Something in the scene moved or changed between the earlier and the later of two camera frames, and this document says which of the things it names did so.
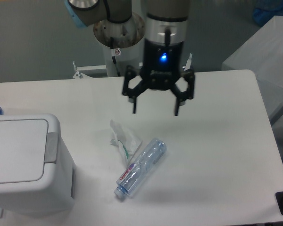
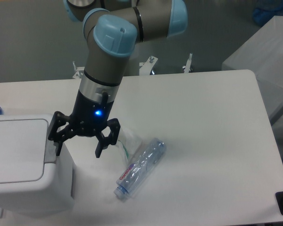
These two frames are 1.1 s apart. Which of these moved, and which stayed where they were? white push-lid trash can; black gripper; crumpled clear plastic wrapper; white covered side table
Moved: black gripper
Stayed: white push-lid trash can; white covered side table; crumpled clear plastic wrapper
